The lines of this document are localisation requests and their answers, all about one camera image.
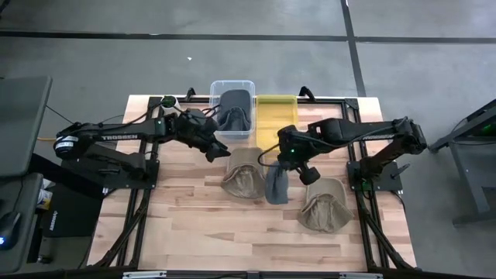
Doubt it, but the grey desk top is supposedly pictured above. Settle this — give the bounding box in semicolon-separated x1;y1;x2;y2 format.
0;172;44;275
0;75;53;179

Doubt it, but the black floor cable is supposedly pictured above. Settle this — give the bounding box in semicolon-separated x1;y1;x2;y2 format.
45;103;126;126

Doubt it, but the black computer case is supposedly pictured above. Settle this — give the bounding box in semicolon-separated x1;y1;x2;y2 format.
40;181;106;239

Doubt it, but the clear plastic storage bin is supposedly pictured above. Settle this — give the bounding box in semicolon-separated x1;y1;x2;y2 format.
208;79;257;141

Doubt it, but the silver frame bracket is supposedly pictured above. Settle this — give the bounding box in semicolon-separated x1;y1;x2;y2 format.
122;270;168;279
339;272;384;279

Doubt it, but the grey-blue baseball cap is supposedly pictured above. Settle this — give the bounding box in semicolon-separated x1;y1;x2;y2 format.
264;160;291;206
215;88;253;133

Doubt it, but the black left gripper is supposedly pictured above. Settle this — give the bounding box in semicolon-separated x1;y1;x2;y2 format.
176;108;233;164

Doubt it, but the yellow plastic bin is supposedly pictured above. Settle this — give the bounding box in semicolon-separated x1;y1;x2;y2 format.
255;94;300;153

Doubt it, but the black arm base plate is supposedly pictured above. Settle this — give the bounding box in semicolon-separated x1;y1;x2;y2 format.
60;149;160;191
346;159;405;194

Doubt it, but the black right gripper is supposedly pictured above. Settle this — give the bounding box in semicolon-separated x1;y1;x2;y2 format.
276;123;323;187

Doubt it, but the black equipment stand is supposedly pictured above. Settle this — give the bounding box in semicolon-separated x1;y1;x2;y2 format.
427;98;496;228

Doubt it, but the black computer mouse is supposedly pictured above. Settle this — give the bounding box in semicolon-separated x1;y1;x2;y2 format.
0;211;22;252

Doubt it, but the black aluminium table frame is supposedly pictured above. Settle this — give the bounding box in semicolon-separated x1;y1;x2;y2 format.
91;87;419;272

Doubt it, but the white pot with plant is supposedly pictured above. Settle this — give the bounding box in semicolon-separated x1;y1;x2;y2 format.
160;95;183;117

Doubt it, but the tan baseball cap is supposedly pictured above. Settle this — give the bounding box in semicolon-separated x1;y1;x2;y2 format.
219;146;268;201
296;176;356;234

